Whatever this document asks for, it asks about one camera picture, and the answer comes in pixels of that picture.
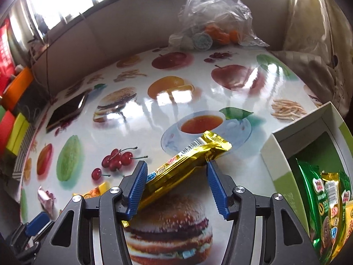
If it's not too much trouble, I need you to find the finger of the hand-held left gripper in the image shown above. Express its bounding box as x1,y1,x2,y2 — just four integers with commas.
17,212,54,257
7,225,28,245

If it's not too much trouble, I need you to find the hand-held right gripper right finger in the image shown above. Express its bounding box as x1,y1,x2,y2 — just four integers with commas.
206,161,329,265

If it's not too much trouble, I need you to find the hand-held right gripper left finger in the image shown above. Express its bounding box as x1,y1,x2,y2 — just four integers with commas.
32,160,149,265

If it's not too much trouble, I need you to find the pale pink candy wrapper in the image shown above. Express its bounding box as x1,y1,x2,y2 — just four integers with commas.
37,186,56,219

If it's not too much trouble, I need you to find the gold snack bar packet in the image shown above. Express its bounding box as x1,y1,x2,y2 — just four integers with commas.
121,130,232,228
321,172,344,265

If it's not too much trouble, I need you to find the white green cardboard box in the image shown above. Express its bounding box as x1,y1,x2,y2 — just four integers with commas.
261,102,353,265

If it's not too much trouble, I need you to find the green cookie packet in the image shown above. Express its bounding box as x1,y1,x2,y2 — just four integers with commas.
296,158,345,265
339,171,353,227

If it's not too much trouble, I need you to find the yellow orange candy packet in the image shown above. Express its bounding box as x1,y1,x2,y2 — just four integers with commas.
72,182,109,199

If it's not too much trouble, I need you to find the black white striped box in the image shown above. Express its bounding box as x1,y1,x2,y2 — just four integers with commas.
12,155,28,180

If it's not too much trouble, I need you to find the yellow green box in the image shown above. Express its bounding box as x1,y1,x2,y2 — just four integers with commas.
6,113,30,155

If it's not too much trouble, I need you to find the red box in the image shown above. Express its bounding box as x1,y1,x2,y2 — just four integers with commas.
0,110,15,155

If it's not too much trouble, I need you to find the dark smartphone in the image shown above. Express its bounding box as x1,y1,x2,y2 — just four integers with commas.
45,91,89,133

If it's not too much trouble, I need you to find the fruit print tablecloth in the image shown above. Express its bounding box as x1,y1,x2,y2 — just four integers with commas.
19,45,326,265

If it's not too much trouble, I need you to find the orange plastic box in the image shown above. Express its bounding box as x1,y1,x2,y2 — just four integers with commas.
3,67,35,111

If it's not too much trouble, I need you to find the round patterned container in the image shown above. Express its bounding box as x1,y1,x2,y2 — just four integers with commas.
193,32,213,51

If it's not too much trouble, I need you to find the orange tangerine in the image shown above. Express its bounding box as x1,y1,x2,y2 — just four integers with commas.
205,25,221,38
221,30,240,45

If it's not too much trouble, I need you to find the beige patterned curtain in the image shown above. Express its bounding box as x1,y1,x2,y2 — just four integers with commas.
272,0,353,116

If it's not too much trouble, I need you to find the clear plastic bag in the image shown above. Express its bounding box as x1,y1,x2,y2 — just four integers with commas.
168,0,271,51

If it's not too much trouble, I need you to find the red wall hanging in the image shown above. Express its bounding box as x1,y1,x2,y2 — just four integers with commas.
0,19,15,75

